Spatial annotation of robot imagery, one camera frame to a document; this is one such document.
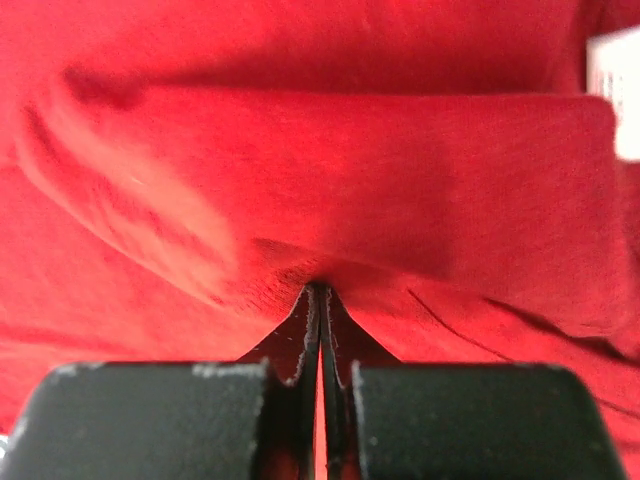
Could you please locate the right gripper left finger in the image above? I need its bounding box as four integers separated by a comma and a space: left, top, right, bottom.
1, 285, 320, 479

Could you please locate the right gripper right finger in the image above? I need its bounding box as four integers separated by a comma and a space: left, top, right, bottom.
318, 286, 626, 479

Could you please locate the red t-shirt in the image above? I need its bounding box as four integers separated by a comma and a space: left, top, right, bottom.
1, 1, 639, 478

